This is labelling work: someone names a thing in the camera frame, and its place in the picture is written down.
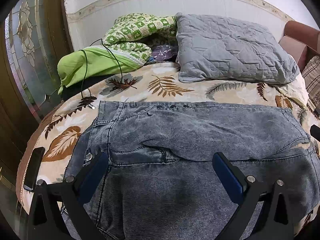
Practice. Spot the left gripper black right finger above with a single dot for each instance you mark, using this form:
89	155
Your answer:
274	221

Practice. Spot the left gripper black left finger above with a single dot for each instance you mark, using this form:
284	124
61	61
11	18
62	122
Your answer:
45	219

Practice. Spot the blue denim jeans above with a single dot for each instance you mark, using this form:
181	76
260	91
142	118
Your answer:
160	183

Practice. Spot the black smartphone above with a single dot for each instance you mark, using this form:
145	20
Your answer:
33	169

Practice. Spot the leaf-patterned beige blanket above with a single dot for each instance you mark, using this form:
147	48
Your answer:
60	130

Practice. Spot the green patterned quilt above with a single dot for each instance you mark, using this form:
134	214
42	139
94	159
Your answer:
121	50

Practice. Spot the wooden glass-panel door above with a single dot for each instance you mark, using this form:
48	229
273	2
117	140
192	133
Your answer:
34	37

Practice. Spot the purple plastic bag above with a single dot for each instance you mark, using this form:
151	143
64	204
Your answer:
164	53

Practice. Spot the brown headboard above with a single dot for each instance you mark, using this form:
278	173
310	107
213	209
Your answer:
301	42

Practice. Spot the grey quilted pillow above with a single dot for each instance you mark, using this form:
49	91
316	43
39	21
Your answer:
215	47

